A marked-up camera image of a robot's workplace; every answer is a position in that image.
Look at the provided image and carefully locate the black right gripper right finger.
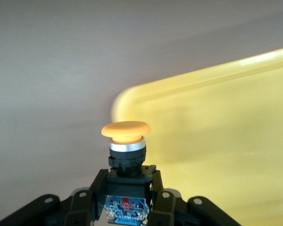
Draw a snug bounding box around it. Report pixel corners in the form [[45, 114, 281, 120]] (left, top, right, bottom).
[[150, 169, 241, 226]]

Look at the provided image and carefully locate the brown table mat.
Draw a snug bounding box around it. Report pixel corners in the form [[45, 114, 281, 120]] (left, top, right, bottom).
[[0, 0, 283, 226]]

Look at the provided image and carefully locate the yellow mushroom push button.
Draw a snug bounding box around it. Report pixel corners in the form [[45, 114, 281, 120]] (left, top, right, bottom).
[[100, 121, 154, 226]]

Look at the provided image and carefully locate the yellow plastic tray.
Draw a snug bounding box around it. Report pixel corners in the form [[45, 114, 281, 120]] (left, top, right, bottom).
[[110, 46, 283, 226]]

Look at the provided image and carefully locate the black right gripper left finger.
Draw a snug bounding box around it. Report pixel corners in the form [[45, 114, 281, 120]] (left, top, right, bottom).
[[0, 169, 109, 226]]

